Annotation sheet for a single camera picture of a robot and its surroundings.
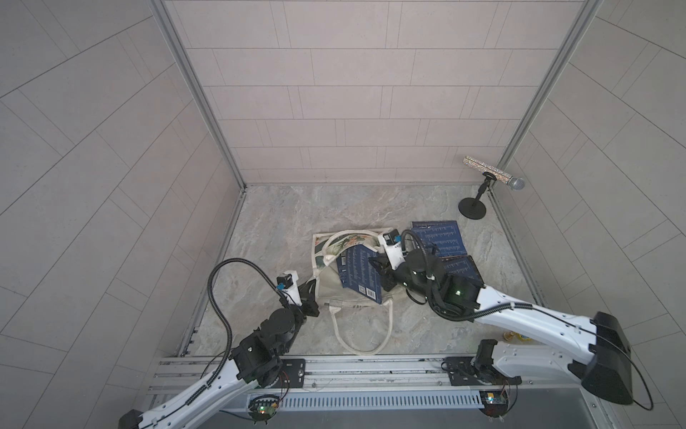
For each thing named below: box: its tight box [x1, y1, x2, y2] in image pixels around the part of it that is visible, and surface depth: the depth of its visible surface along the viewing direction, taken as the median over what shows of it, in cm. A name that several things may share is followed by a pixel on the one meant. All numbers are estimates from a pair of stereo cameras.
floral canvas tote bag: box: [311, 227, 395, 355], surface depth 77 cm
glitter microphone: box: [462, 155, 527, 192], surface depth 92 cm
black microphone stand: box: [458, 171, 497, 220], surface depth 110 cm
